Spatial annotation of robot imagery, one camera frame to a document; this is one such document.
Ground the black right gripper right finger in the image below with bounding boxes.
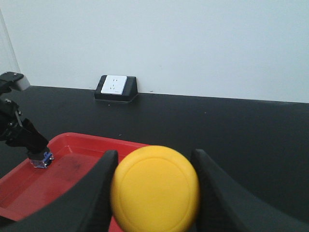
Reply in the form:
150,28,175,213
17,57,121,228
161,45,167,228
190,149,309,232

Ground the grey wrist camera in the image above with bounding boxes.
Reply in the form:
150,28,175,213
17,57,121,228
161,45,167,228
0,72,30,93

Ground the yellow mushroom push button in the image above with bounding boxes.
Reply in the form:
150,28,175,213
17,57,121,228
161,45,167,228
111,145,200,232

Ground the red plastic tray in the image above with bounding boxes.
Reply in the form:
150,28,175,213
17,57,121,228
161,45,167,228
0,132,144,228

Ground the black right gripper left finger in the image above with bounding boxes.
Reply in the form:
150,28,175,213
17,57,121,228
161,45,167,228
1,150,118,232

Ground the white socket black housing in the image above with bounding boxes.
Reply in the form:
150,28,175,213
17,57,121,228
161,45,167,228
94,75,138,102

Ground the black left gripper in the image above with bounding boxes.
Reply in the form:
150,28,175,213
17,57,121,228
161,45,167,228
0,78,49,159

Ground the red mushroom push button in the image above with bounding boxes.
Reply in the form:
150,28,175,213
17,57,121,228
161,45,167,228
30,152,54,169

